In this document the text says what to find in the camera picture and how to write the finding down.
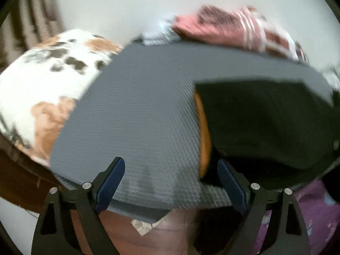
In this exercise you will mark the purple floral cloth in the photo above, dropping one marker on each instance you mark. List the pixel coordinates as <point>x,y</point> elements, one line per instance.
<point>320,212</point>

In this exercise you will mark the grey mesh mattress pad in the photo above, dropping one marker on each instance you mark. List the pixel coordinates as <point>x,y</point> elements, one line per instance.
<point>141,108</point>

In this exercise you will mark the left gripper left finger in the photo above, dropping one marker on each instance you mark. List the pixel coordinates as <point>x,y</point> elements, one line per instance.
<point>55,233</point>

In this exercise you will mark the light blue white cloth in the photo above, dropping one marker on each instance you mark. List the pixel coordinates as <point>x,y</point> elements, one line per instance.
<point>161,33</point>

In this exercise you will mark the black pants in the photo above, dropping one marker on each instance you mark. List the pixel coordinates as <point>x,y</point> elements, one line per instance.
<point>277,134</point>

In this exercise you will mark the pink checked folded blanket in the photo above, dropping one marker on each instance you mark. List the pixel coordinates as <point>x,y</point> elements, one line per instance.
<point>242,28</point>

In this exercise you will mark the floral cream pillow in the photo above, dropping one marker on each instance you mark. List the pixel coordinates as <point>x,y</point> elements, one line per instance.
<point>40,89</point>

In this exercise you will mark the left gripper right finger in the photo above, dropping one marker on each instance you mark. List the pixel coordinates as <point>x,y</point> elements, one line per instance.
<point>286,233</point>

